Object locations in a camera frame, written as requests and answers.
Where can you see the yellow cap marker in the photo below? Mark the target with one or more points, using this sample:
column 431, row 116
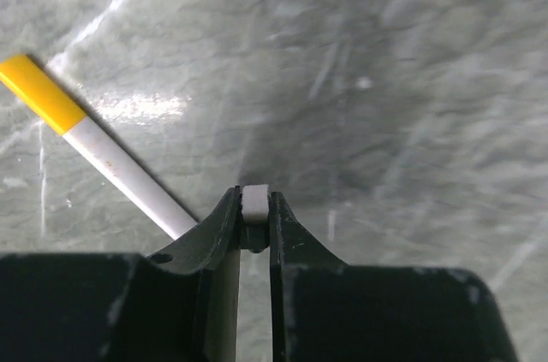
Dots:
column 50, row 102

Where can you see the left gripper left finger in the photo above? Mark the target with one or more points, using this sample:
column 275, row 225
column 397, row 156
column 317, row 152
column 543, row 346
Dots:
column 178, row 304

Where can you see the black cap marker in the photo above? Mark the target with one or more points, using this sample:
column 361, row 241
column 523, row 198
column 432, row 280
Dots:
column 255, row 201

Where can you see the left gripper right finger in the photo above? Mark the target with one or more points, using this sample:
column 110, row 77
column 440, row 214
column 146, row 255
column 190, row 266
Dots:
column 326, row 310

